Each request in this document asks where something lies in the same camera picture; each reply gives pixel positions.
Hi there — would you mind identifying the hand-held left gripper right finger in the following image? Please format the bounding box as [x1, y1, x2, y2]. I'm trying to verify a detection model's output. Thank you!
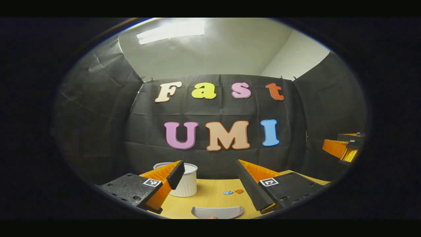
[235, 159, 324, 214]

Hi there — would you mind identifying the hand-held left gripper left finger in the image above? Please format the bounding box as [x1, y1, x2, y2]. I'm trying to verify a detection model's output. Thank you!
[95, 160, 185, 214]

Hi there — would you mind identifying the white ribbed garbage bin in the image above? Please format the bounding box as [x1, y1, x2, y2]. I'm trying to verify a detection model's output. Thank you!
[153, 162, 198, 198]

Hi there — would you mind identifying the grey plastic dustpan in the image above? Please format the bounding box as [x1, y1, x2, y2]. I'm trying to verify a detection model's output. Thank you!
[191, 206, 244, 220]

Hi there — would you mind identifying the wooden desktop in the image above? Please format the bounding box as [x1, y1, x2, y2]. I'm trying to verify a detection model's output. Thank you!
[160, 170, 330, 220]

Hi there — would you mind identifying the ceiling light panel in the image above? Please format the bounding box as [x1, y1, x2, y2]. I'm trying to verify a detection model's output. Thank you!
[136, 20, 206, 45]

